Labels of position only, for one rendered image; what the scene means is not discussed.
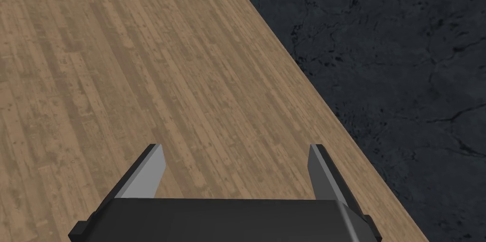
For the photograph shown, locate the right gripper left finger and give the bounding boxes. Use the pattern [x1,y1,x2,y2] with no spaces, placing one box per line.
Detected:
[101,143,167,208]

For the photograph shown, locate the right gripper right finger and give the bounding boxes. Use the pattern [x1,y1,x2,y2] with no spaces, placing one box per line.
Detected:
[307,143,365,216]

